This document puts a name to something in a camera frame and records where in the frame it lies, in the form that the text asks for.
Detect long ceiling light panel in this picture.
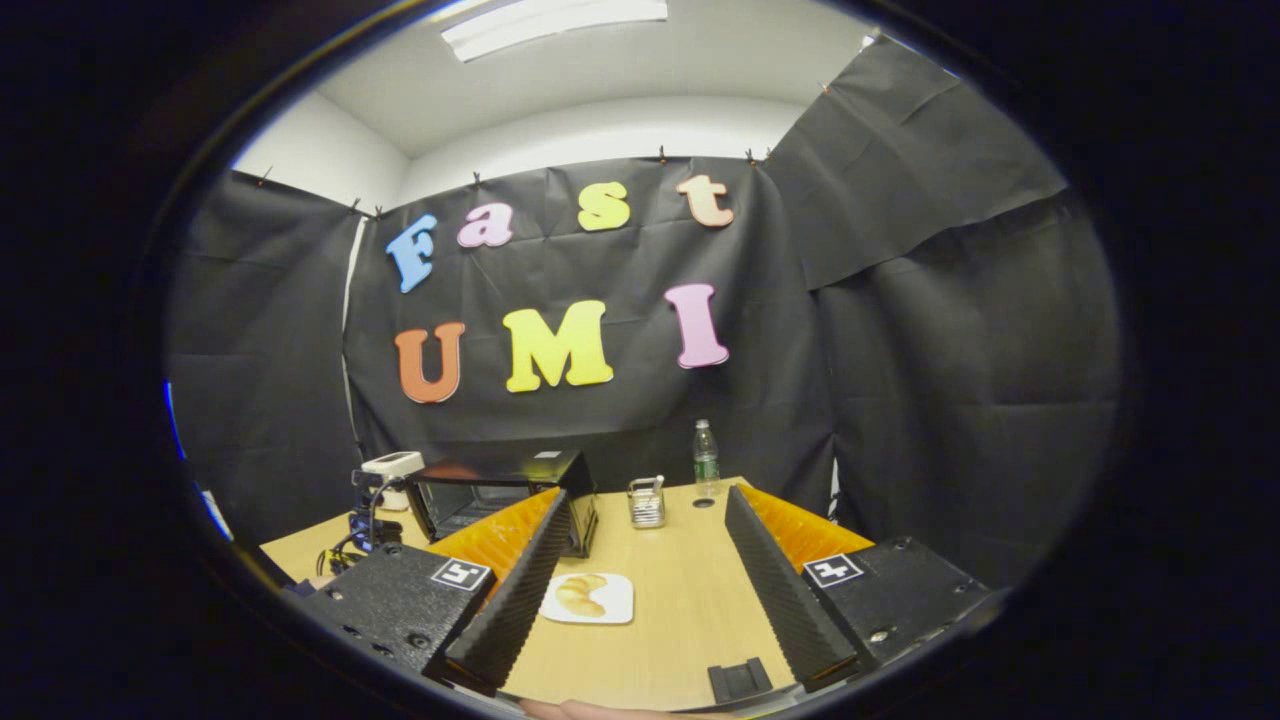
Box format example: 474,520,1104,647
440,0,670,64

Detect black backdrop cloth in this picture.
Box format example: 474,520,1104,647
165,35,1121,591

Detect metal wire basket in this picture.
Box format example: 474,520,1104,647
627,475,668,530

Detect golden bread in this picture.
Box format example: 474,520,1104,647
555,574,609,618

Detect white plate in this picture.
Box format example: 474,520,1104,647
539,572,636,626

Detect white toaster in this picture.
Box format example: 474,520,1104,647
360,451,427,512

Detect clear water bottle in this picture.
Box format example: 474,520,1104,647
693,419,721,498

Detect black electric oven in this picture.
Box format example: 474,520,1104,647
405,449,601,559

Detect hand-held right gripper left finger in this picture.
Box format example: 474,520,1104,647
300,488,571,695

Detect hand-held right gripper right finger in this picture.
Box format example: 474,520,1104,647
725,484,993,693

